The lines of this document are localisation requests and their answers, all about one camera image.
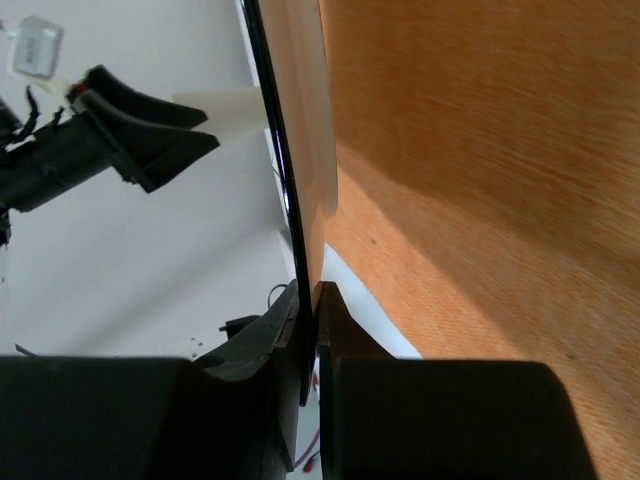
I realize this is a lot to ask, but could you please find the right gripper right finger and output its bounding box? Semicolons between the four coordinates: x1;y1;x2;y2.
317;282;597;479

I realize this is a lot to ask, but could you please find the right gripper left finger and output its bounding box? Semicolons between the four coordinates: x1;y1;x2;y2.
1;284;303;479

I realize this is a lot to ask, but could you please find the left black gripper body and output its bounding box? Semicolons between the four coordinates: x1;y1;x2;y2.
1;97;119;245

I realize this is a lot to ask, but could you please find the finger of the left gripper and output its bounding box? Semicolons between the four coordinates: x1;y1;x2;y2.
79;90;219;193
84;65;208;130

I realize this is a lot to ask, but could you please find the orange cloth napkin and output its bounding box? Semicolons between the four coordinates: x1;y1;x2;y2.
320;1;639;479

